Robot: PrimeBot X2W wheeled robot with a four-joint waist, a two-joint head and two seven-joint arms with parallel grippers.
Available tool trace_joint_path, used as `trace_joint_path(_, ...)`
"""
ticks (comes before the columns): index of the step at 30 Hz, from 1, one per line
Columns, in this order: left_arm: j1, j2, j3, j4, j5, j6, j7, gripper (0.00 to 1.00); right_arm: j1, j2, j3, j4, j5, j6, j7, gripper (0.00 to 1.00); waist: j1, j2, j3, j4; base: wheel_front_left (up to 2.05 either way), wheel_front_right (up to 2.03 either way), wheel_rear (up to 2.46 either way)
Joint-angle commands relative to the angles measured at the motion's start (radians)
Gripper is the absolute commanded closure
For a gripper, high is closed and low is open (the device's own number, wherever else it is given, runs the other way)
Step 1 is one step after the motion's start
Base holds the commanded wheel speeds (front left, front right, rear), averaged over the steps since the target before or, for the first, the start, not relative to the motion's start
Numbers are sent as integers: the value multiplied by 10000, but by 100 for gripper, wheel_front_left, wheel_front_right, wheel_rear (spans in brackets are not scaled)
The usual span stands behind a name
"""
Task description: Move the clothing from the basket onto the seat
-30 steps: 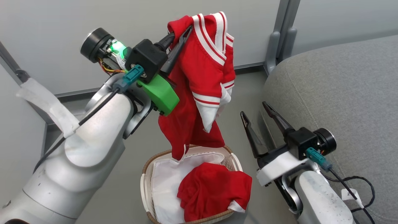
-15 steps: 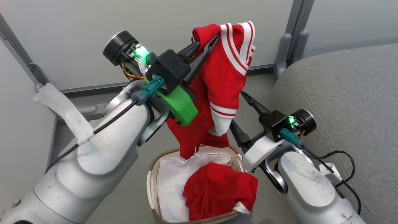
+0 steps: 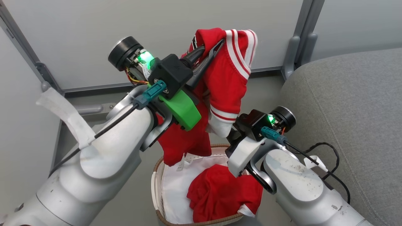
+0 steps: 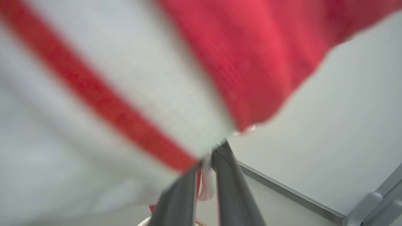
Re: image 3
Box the grey metal handle bar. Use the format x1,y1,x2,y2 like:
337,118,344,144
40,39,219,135
73,104,105,116

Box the grey double metal frame post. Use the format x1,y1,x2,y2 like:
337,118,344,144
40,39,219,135
281,0,325,81

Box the grey fabric sofa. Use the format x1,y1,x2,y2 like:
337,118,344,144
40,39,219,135
279,47,402,226

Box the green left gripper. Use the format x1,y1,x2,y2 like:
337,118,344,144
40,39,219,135
108,36,226,132

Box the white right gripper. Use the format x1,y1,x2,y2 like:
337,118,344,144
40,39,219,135
226,106,296,178

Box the white tape strip, long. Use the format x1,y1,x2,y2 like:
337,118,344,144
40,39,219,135
36,87,96,150

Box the brown woven laundry basket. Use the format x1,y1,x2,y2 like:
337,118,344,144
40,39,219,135
151,144,252,226

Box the white tape strip, short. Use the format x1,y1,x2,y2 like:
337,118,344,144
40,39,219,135
303,155,329,172

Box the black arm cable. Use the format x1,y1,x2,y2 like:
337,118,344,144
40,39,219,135
261,126,351,205
49,80,167,178

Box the red white-striped jersey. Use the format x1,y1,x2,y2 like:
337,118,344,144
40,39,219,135
156,28,258,167

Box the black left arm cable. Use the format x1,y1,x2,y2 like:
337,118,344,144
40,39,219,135
49,80,167,178

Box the white fabric basket liner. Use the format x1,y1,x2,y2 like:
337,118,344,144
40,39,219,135
154,147,255,224

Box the red garment with white tag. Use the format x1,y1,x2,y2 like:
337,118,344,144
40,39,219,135
187,164,263,223

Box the grey slanted metal frame post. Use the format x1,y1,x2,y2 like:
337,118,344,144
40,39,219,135
0,0,65,95

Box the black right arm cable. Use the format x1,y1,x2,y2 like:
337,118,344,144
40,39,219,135
261,126,351,205

